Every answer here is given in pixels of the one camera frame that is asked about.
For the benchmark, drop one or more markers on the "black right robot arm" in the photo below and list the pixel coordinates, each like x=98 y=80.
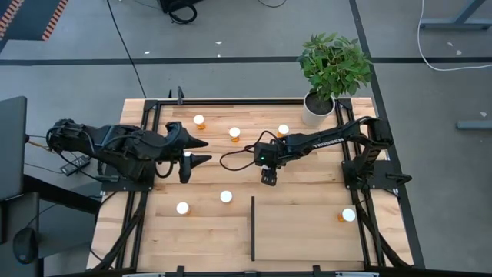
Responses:
x=330 y=140

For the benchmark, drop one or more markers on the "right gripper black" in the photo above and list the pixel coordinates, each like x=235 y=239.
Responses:
x=269 y=177

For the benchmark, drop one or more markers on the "grey workbench foot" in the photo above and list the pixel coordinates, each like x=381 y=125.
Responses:
x=474 y=125

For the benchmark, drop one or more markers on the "grey workbench leg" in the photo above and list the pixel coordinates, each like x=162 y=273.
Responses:
x=453 y=25

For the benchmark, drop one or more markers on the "black computer mouse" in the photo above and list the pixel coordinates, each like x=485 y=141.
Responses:
x=25 y=245

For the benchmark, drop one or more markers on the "black table clamp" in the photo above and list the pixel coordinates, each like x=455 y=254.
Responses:
x=180 y=95

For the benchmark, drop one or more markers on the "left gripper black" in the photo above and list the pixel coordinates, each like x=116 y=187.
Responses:
x=178 y=138

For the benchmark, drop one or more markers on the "green plant in white pot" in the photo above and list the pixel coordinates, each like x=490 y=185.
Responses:
x=330 y=65

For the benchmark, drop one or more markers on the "black aluminium table frame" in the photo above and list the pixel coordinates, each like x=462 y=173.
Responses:
x=230 y=102

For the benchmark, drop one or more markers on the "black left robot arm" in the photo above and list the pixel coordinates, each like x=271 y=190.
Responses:
x=127 y=148

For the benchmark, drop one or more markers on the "dark grey desk monitor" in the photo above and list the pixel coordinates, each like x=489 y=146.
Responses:
x=11 y=146

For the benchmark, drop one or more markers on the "black power adapter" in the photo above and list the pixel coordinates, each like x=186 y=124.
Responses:
x=75 y=165

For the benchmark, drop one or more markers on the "black desk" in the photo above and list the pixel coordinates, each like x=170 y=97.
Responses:
x=7 y=250

